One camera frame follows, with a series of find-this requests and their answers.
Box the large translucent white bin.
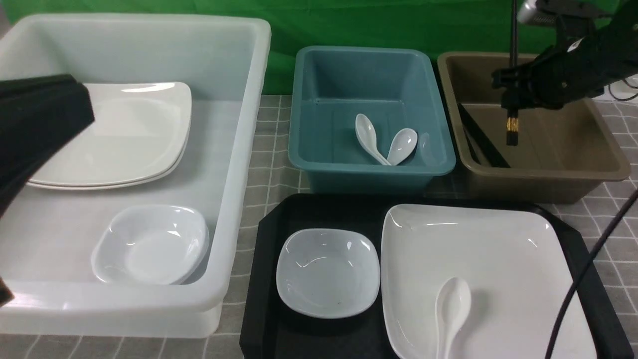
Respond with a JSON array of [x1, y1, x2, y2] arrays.
[[1, 13, 271, 338]]

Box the brown plastic bin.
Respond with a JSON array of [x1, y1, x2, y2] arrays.
[[437, 52, 631, 204]]

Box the top white square plate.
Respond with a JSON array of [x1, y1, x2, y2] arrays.
[[29, 82, 193, 186]]

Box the bottom white square plate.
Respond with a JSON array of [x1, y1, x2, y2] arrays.
[[26, 144, 187, 191]]

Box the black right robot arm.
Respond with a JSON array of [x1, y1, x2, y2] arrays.
[[492, 0, 638, 111]]

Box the white spoon in teal bin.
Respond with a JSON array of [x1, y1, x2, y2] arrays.
[[355, 114, 390, 166]]

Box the black chopstick gold band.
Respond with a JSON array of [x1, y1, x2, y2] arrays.
[[506, 0, 519, 146]]

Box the white square plate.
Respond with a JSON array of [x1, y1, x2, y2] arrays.
[[26, 144, 187, 191], [29, 82, 193, 186]]

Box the white bowl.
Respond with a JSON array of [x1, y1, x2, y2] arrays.
[[174, 236, 212, 285], [91, 204, 210, 285], [275, 228, 381, 320]]

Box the white ceramic spoon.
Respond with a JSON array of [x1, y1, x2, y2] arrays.
[[435, 277, 472, 359]]

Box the black cable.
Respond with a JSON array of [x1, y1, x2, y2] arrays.
[[543, 189, 638, 359]]

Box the teal plastic bin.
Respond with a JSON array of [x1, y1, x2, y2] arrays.
[[289, 46, 456, 194]]

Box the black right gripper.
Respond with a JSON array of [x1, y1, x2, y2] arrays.
[[491, 30, 619, 111]]

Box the black chopsticks in brown bin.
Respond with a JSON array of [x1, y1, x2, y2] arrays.
[[457, 103, 510, 168]]

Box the large white rice plate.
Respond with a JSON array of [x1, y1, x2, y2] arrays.
[[380, 204, 573, 359]]

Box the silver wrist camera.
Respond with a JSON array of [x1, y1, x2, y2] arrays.
[[517, 0, 564, 27]]

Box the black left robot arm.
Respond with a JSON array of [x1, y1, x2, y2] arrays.
[[0, 74, 94, 214]]

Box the green backdrop cloth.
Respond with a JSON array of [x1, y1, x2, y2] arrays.
[[2, 0, 512, 95]]

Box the black serving tray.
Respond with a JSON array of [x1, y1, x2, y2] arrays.
[[239, 193, 633, 359]]

